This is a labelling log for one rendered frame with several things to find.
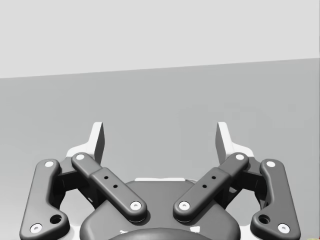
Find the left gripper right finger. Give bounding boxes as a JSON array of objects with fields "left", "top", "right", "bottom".
[{"left": 172, "top": 121, "right": 302, "bottom": 240}]

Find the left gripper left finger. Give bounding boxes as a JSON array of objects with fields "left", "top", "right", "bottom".
[{"left": 19, "top": 121, "right": 148, "bottom": 240}]

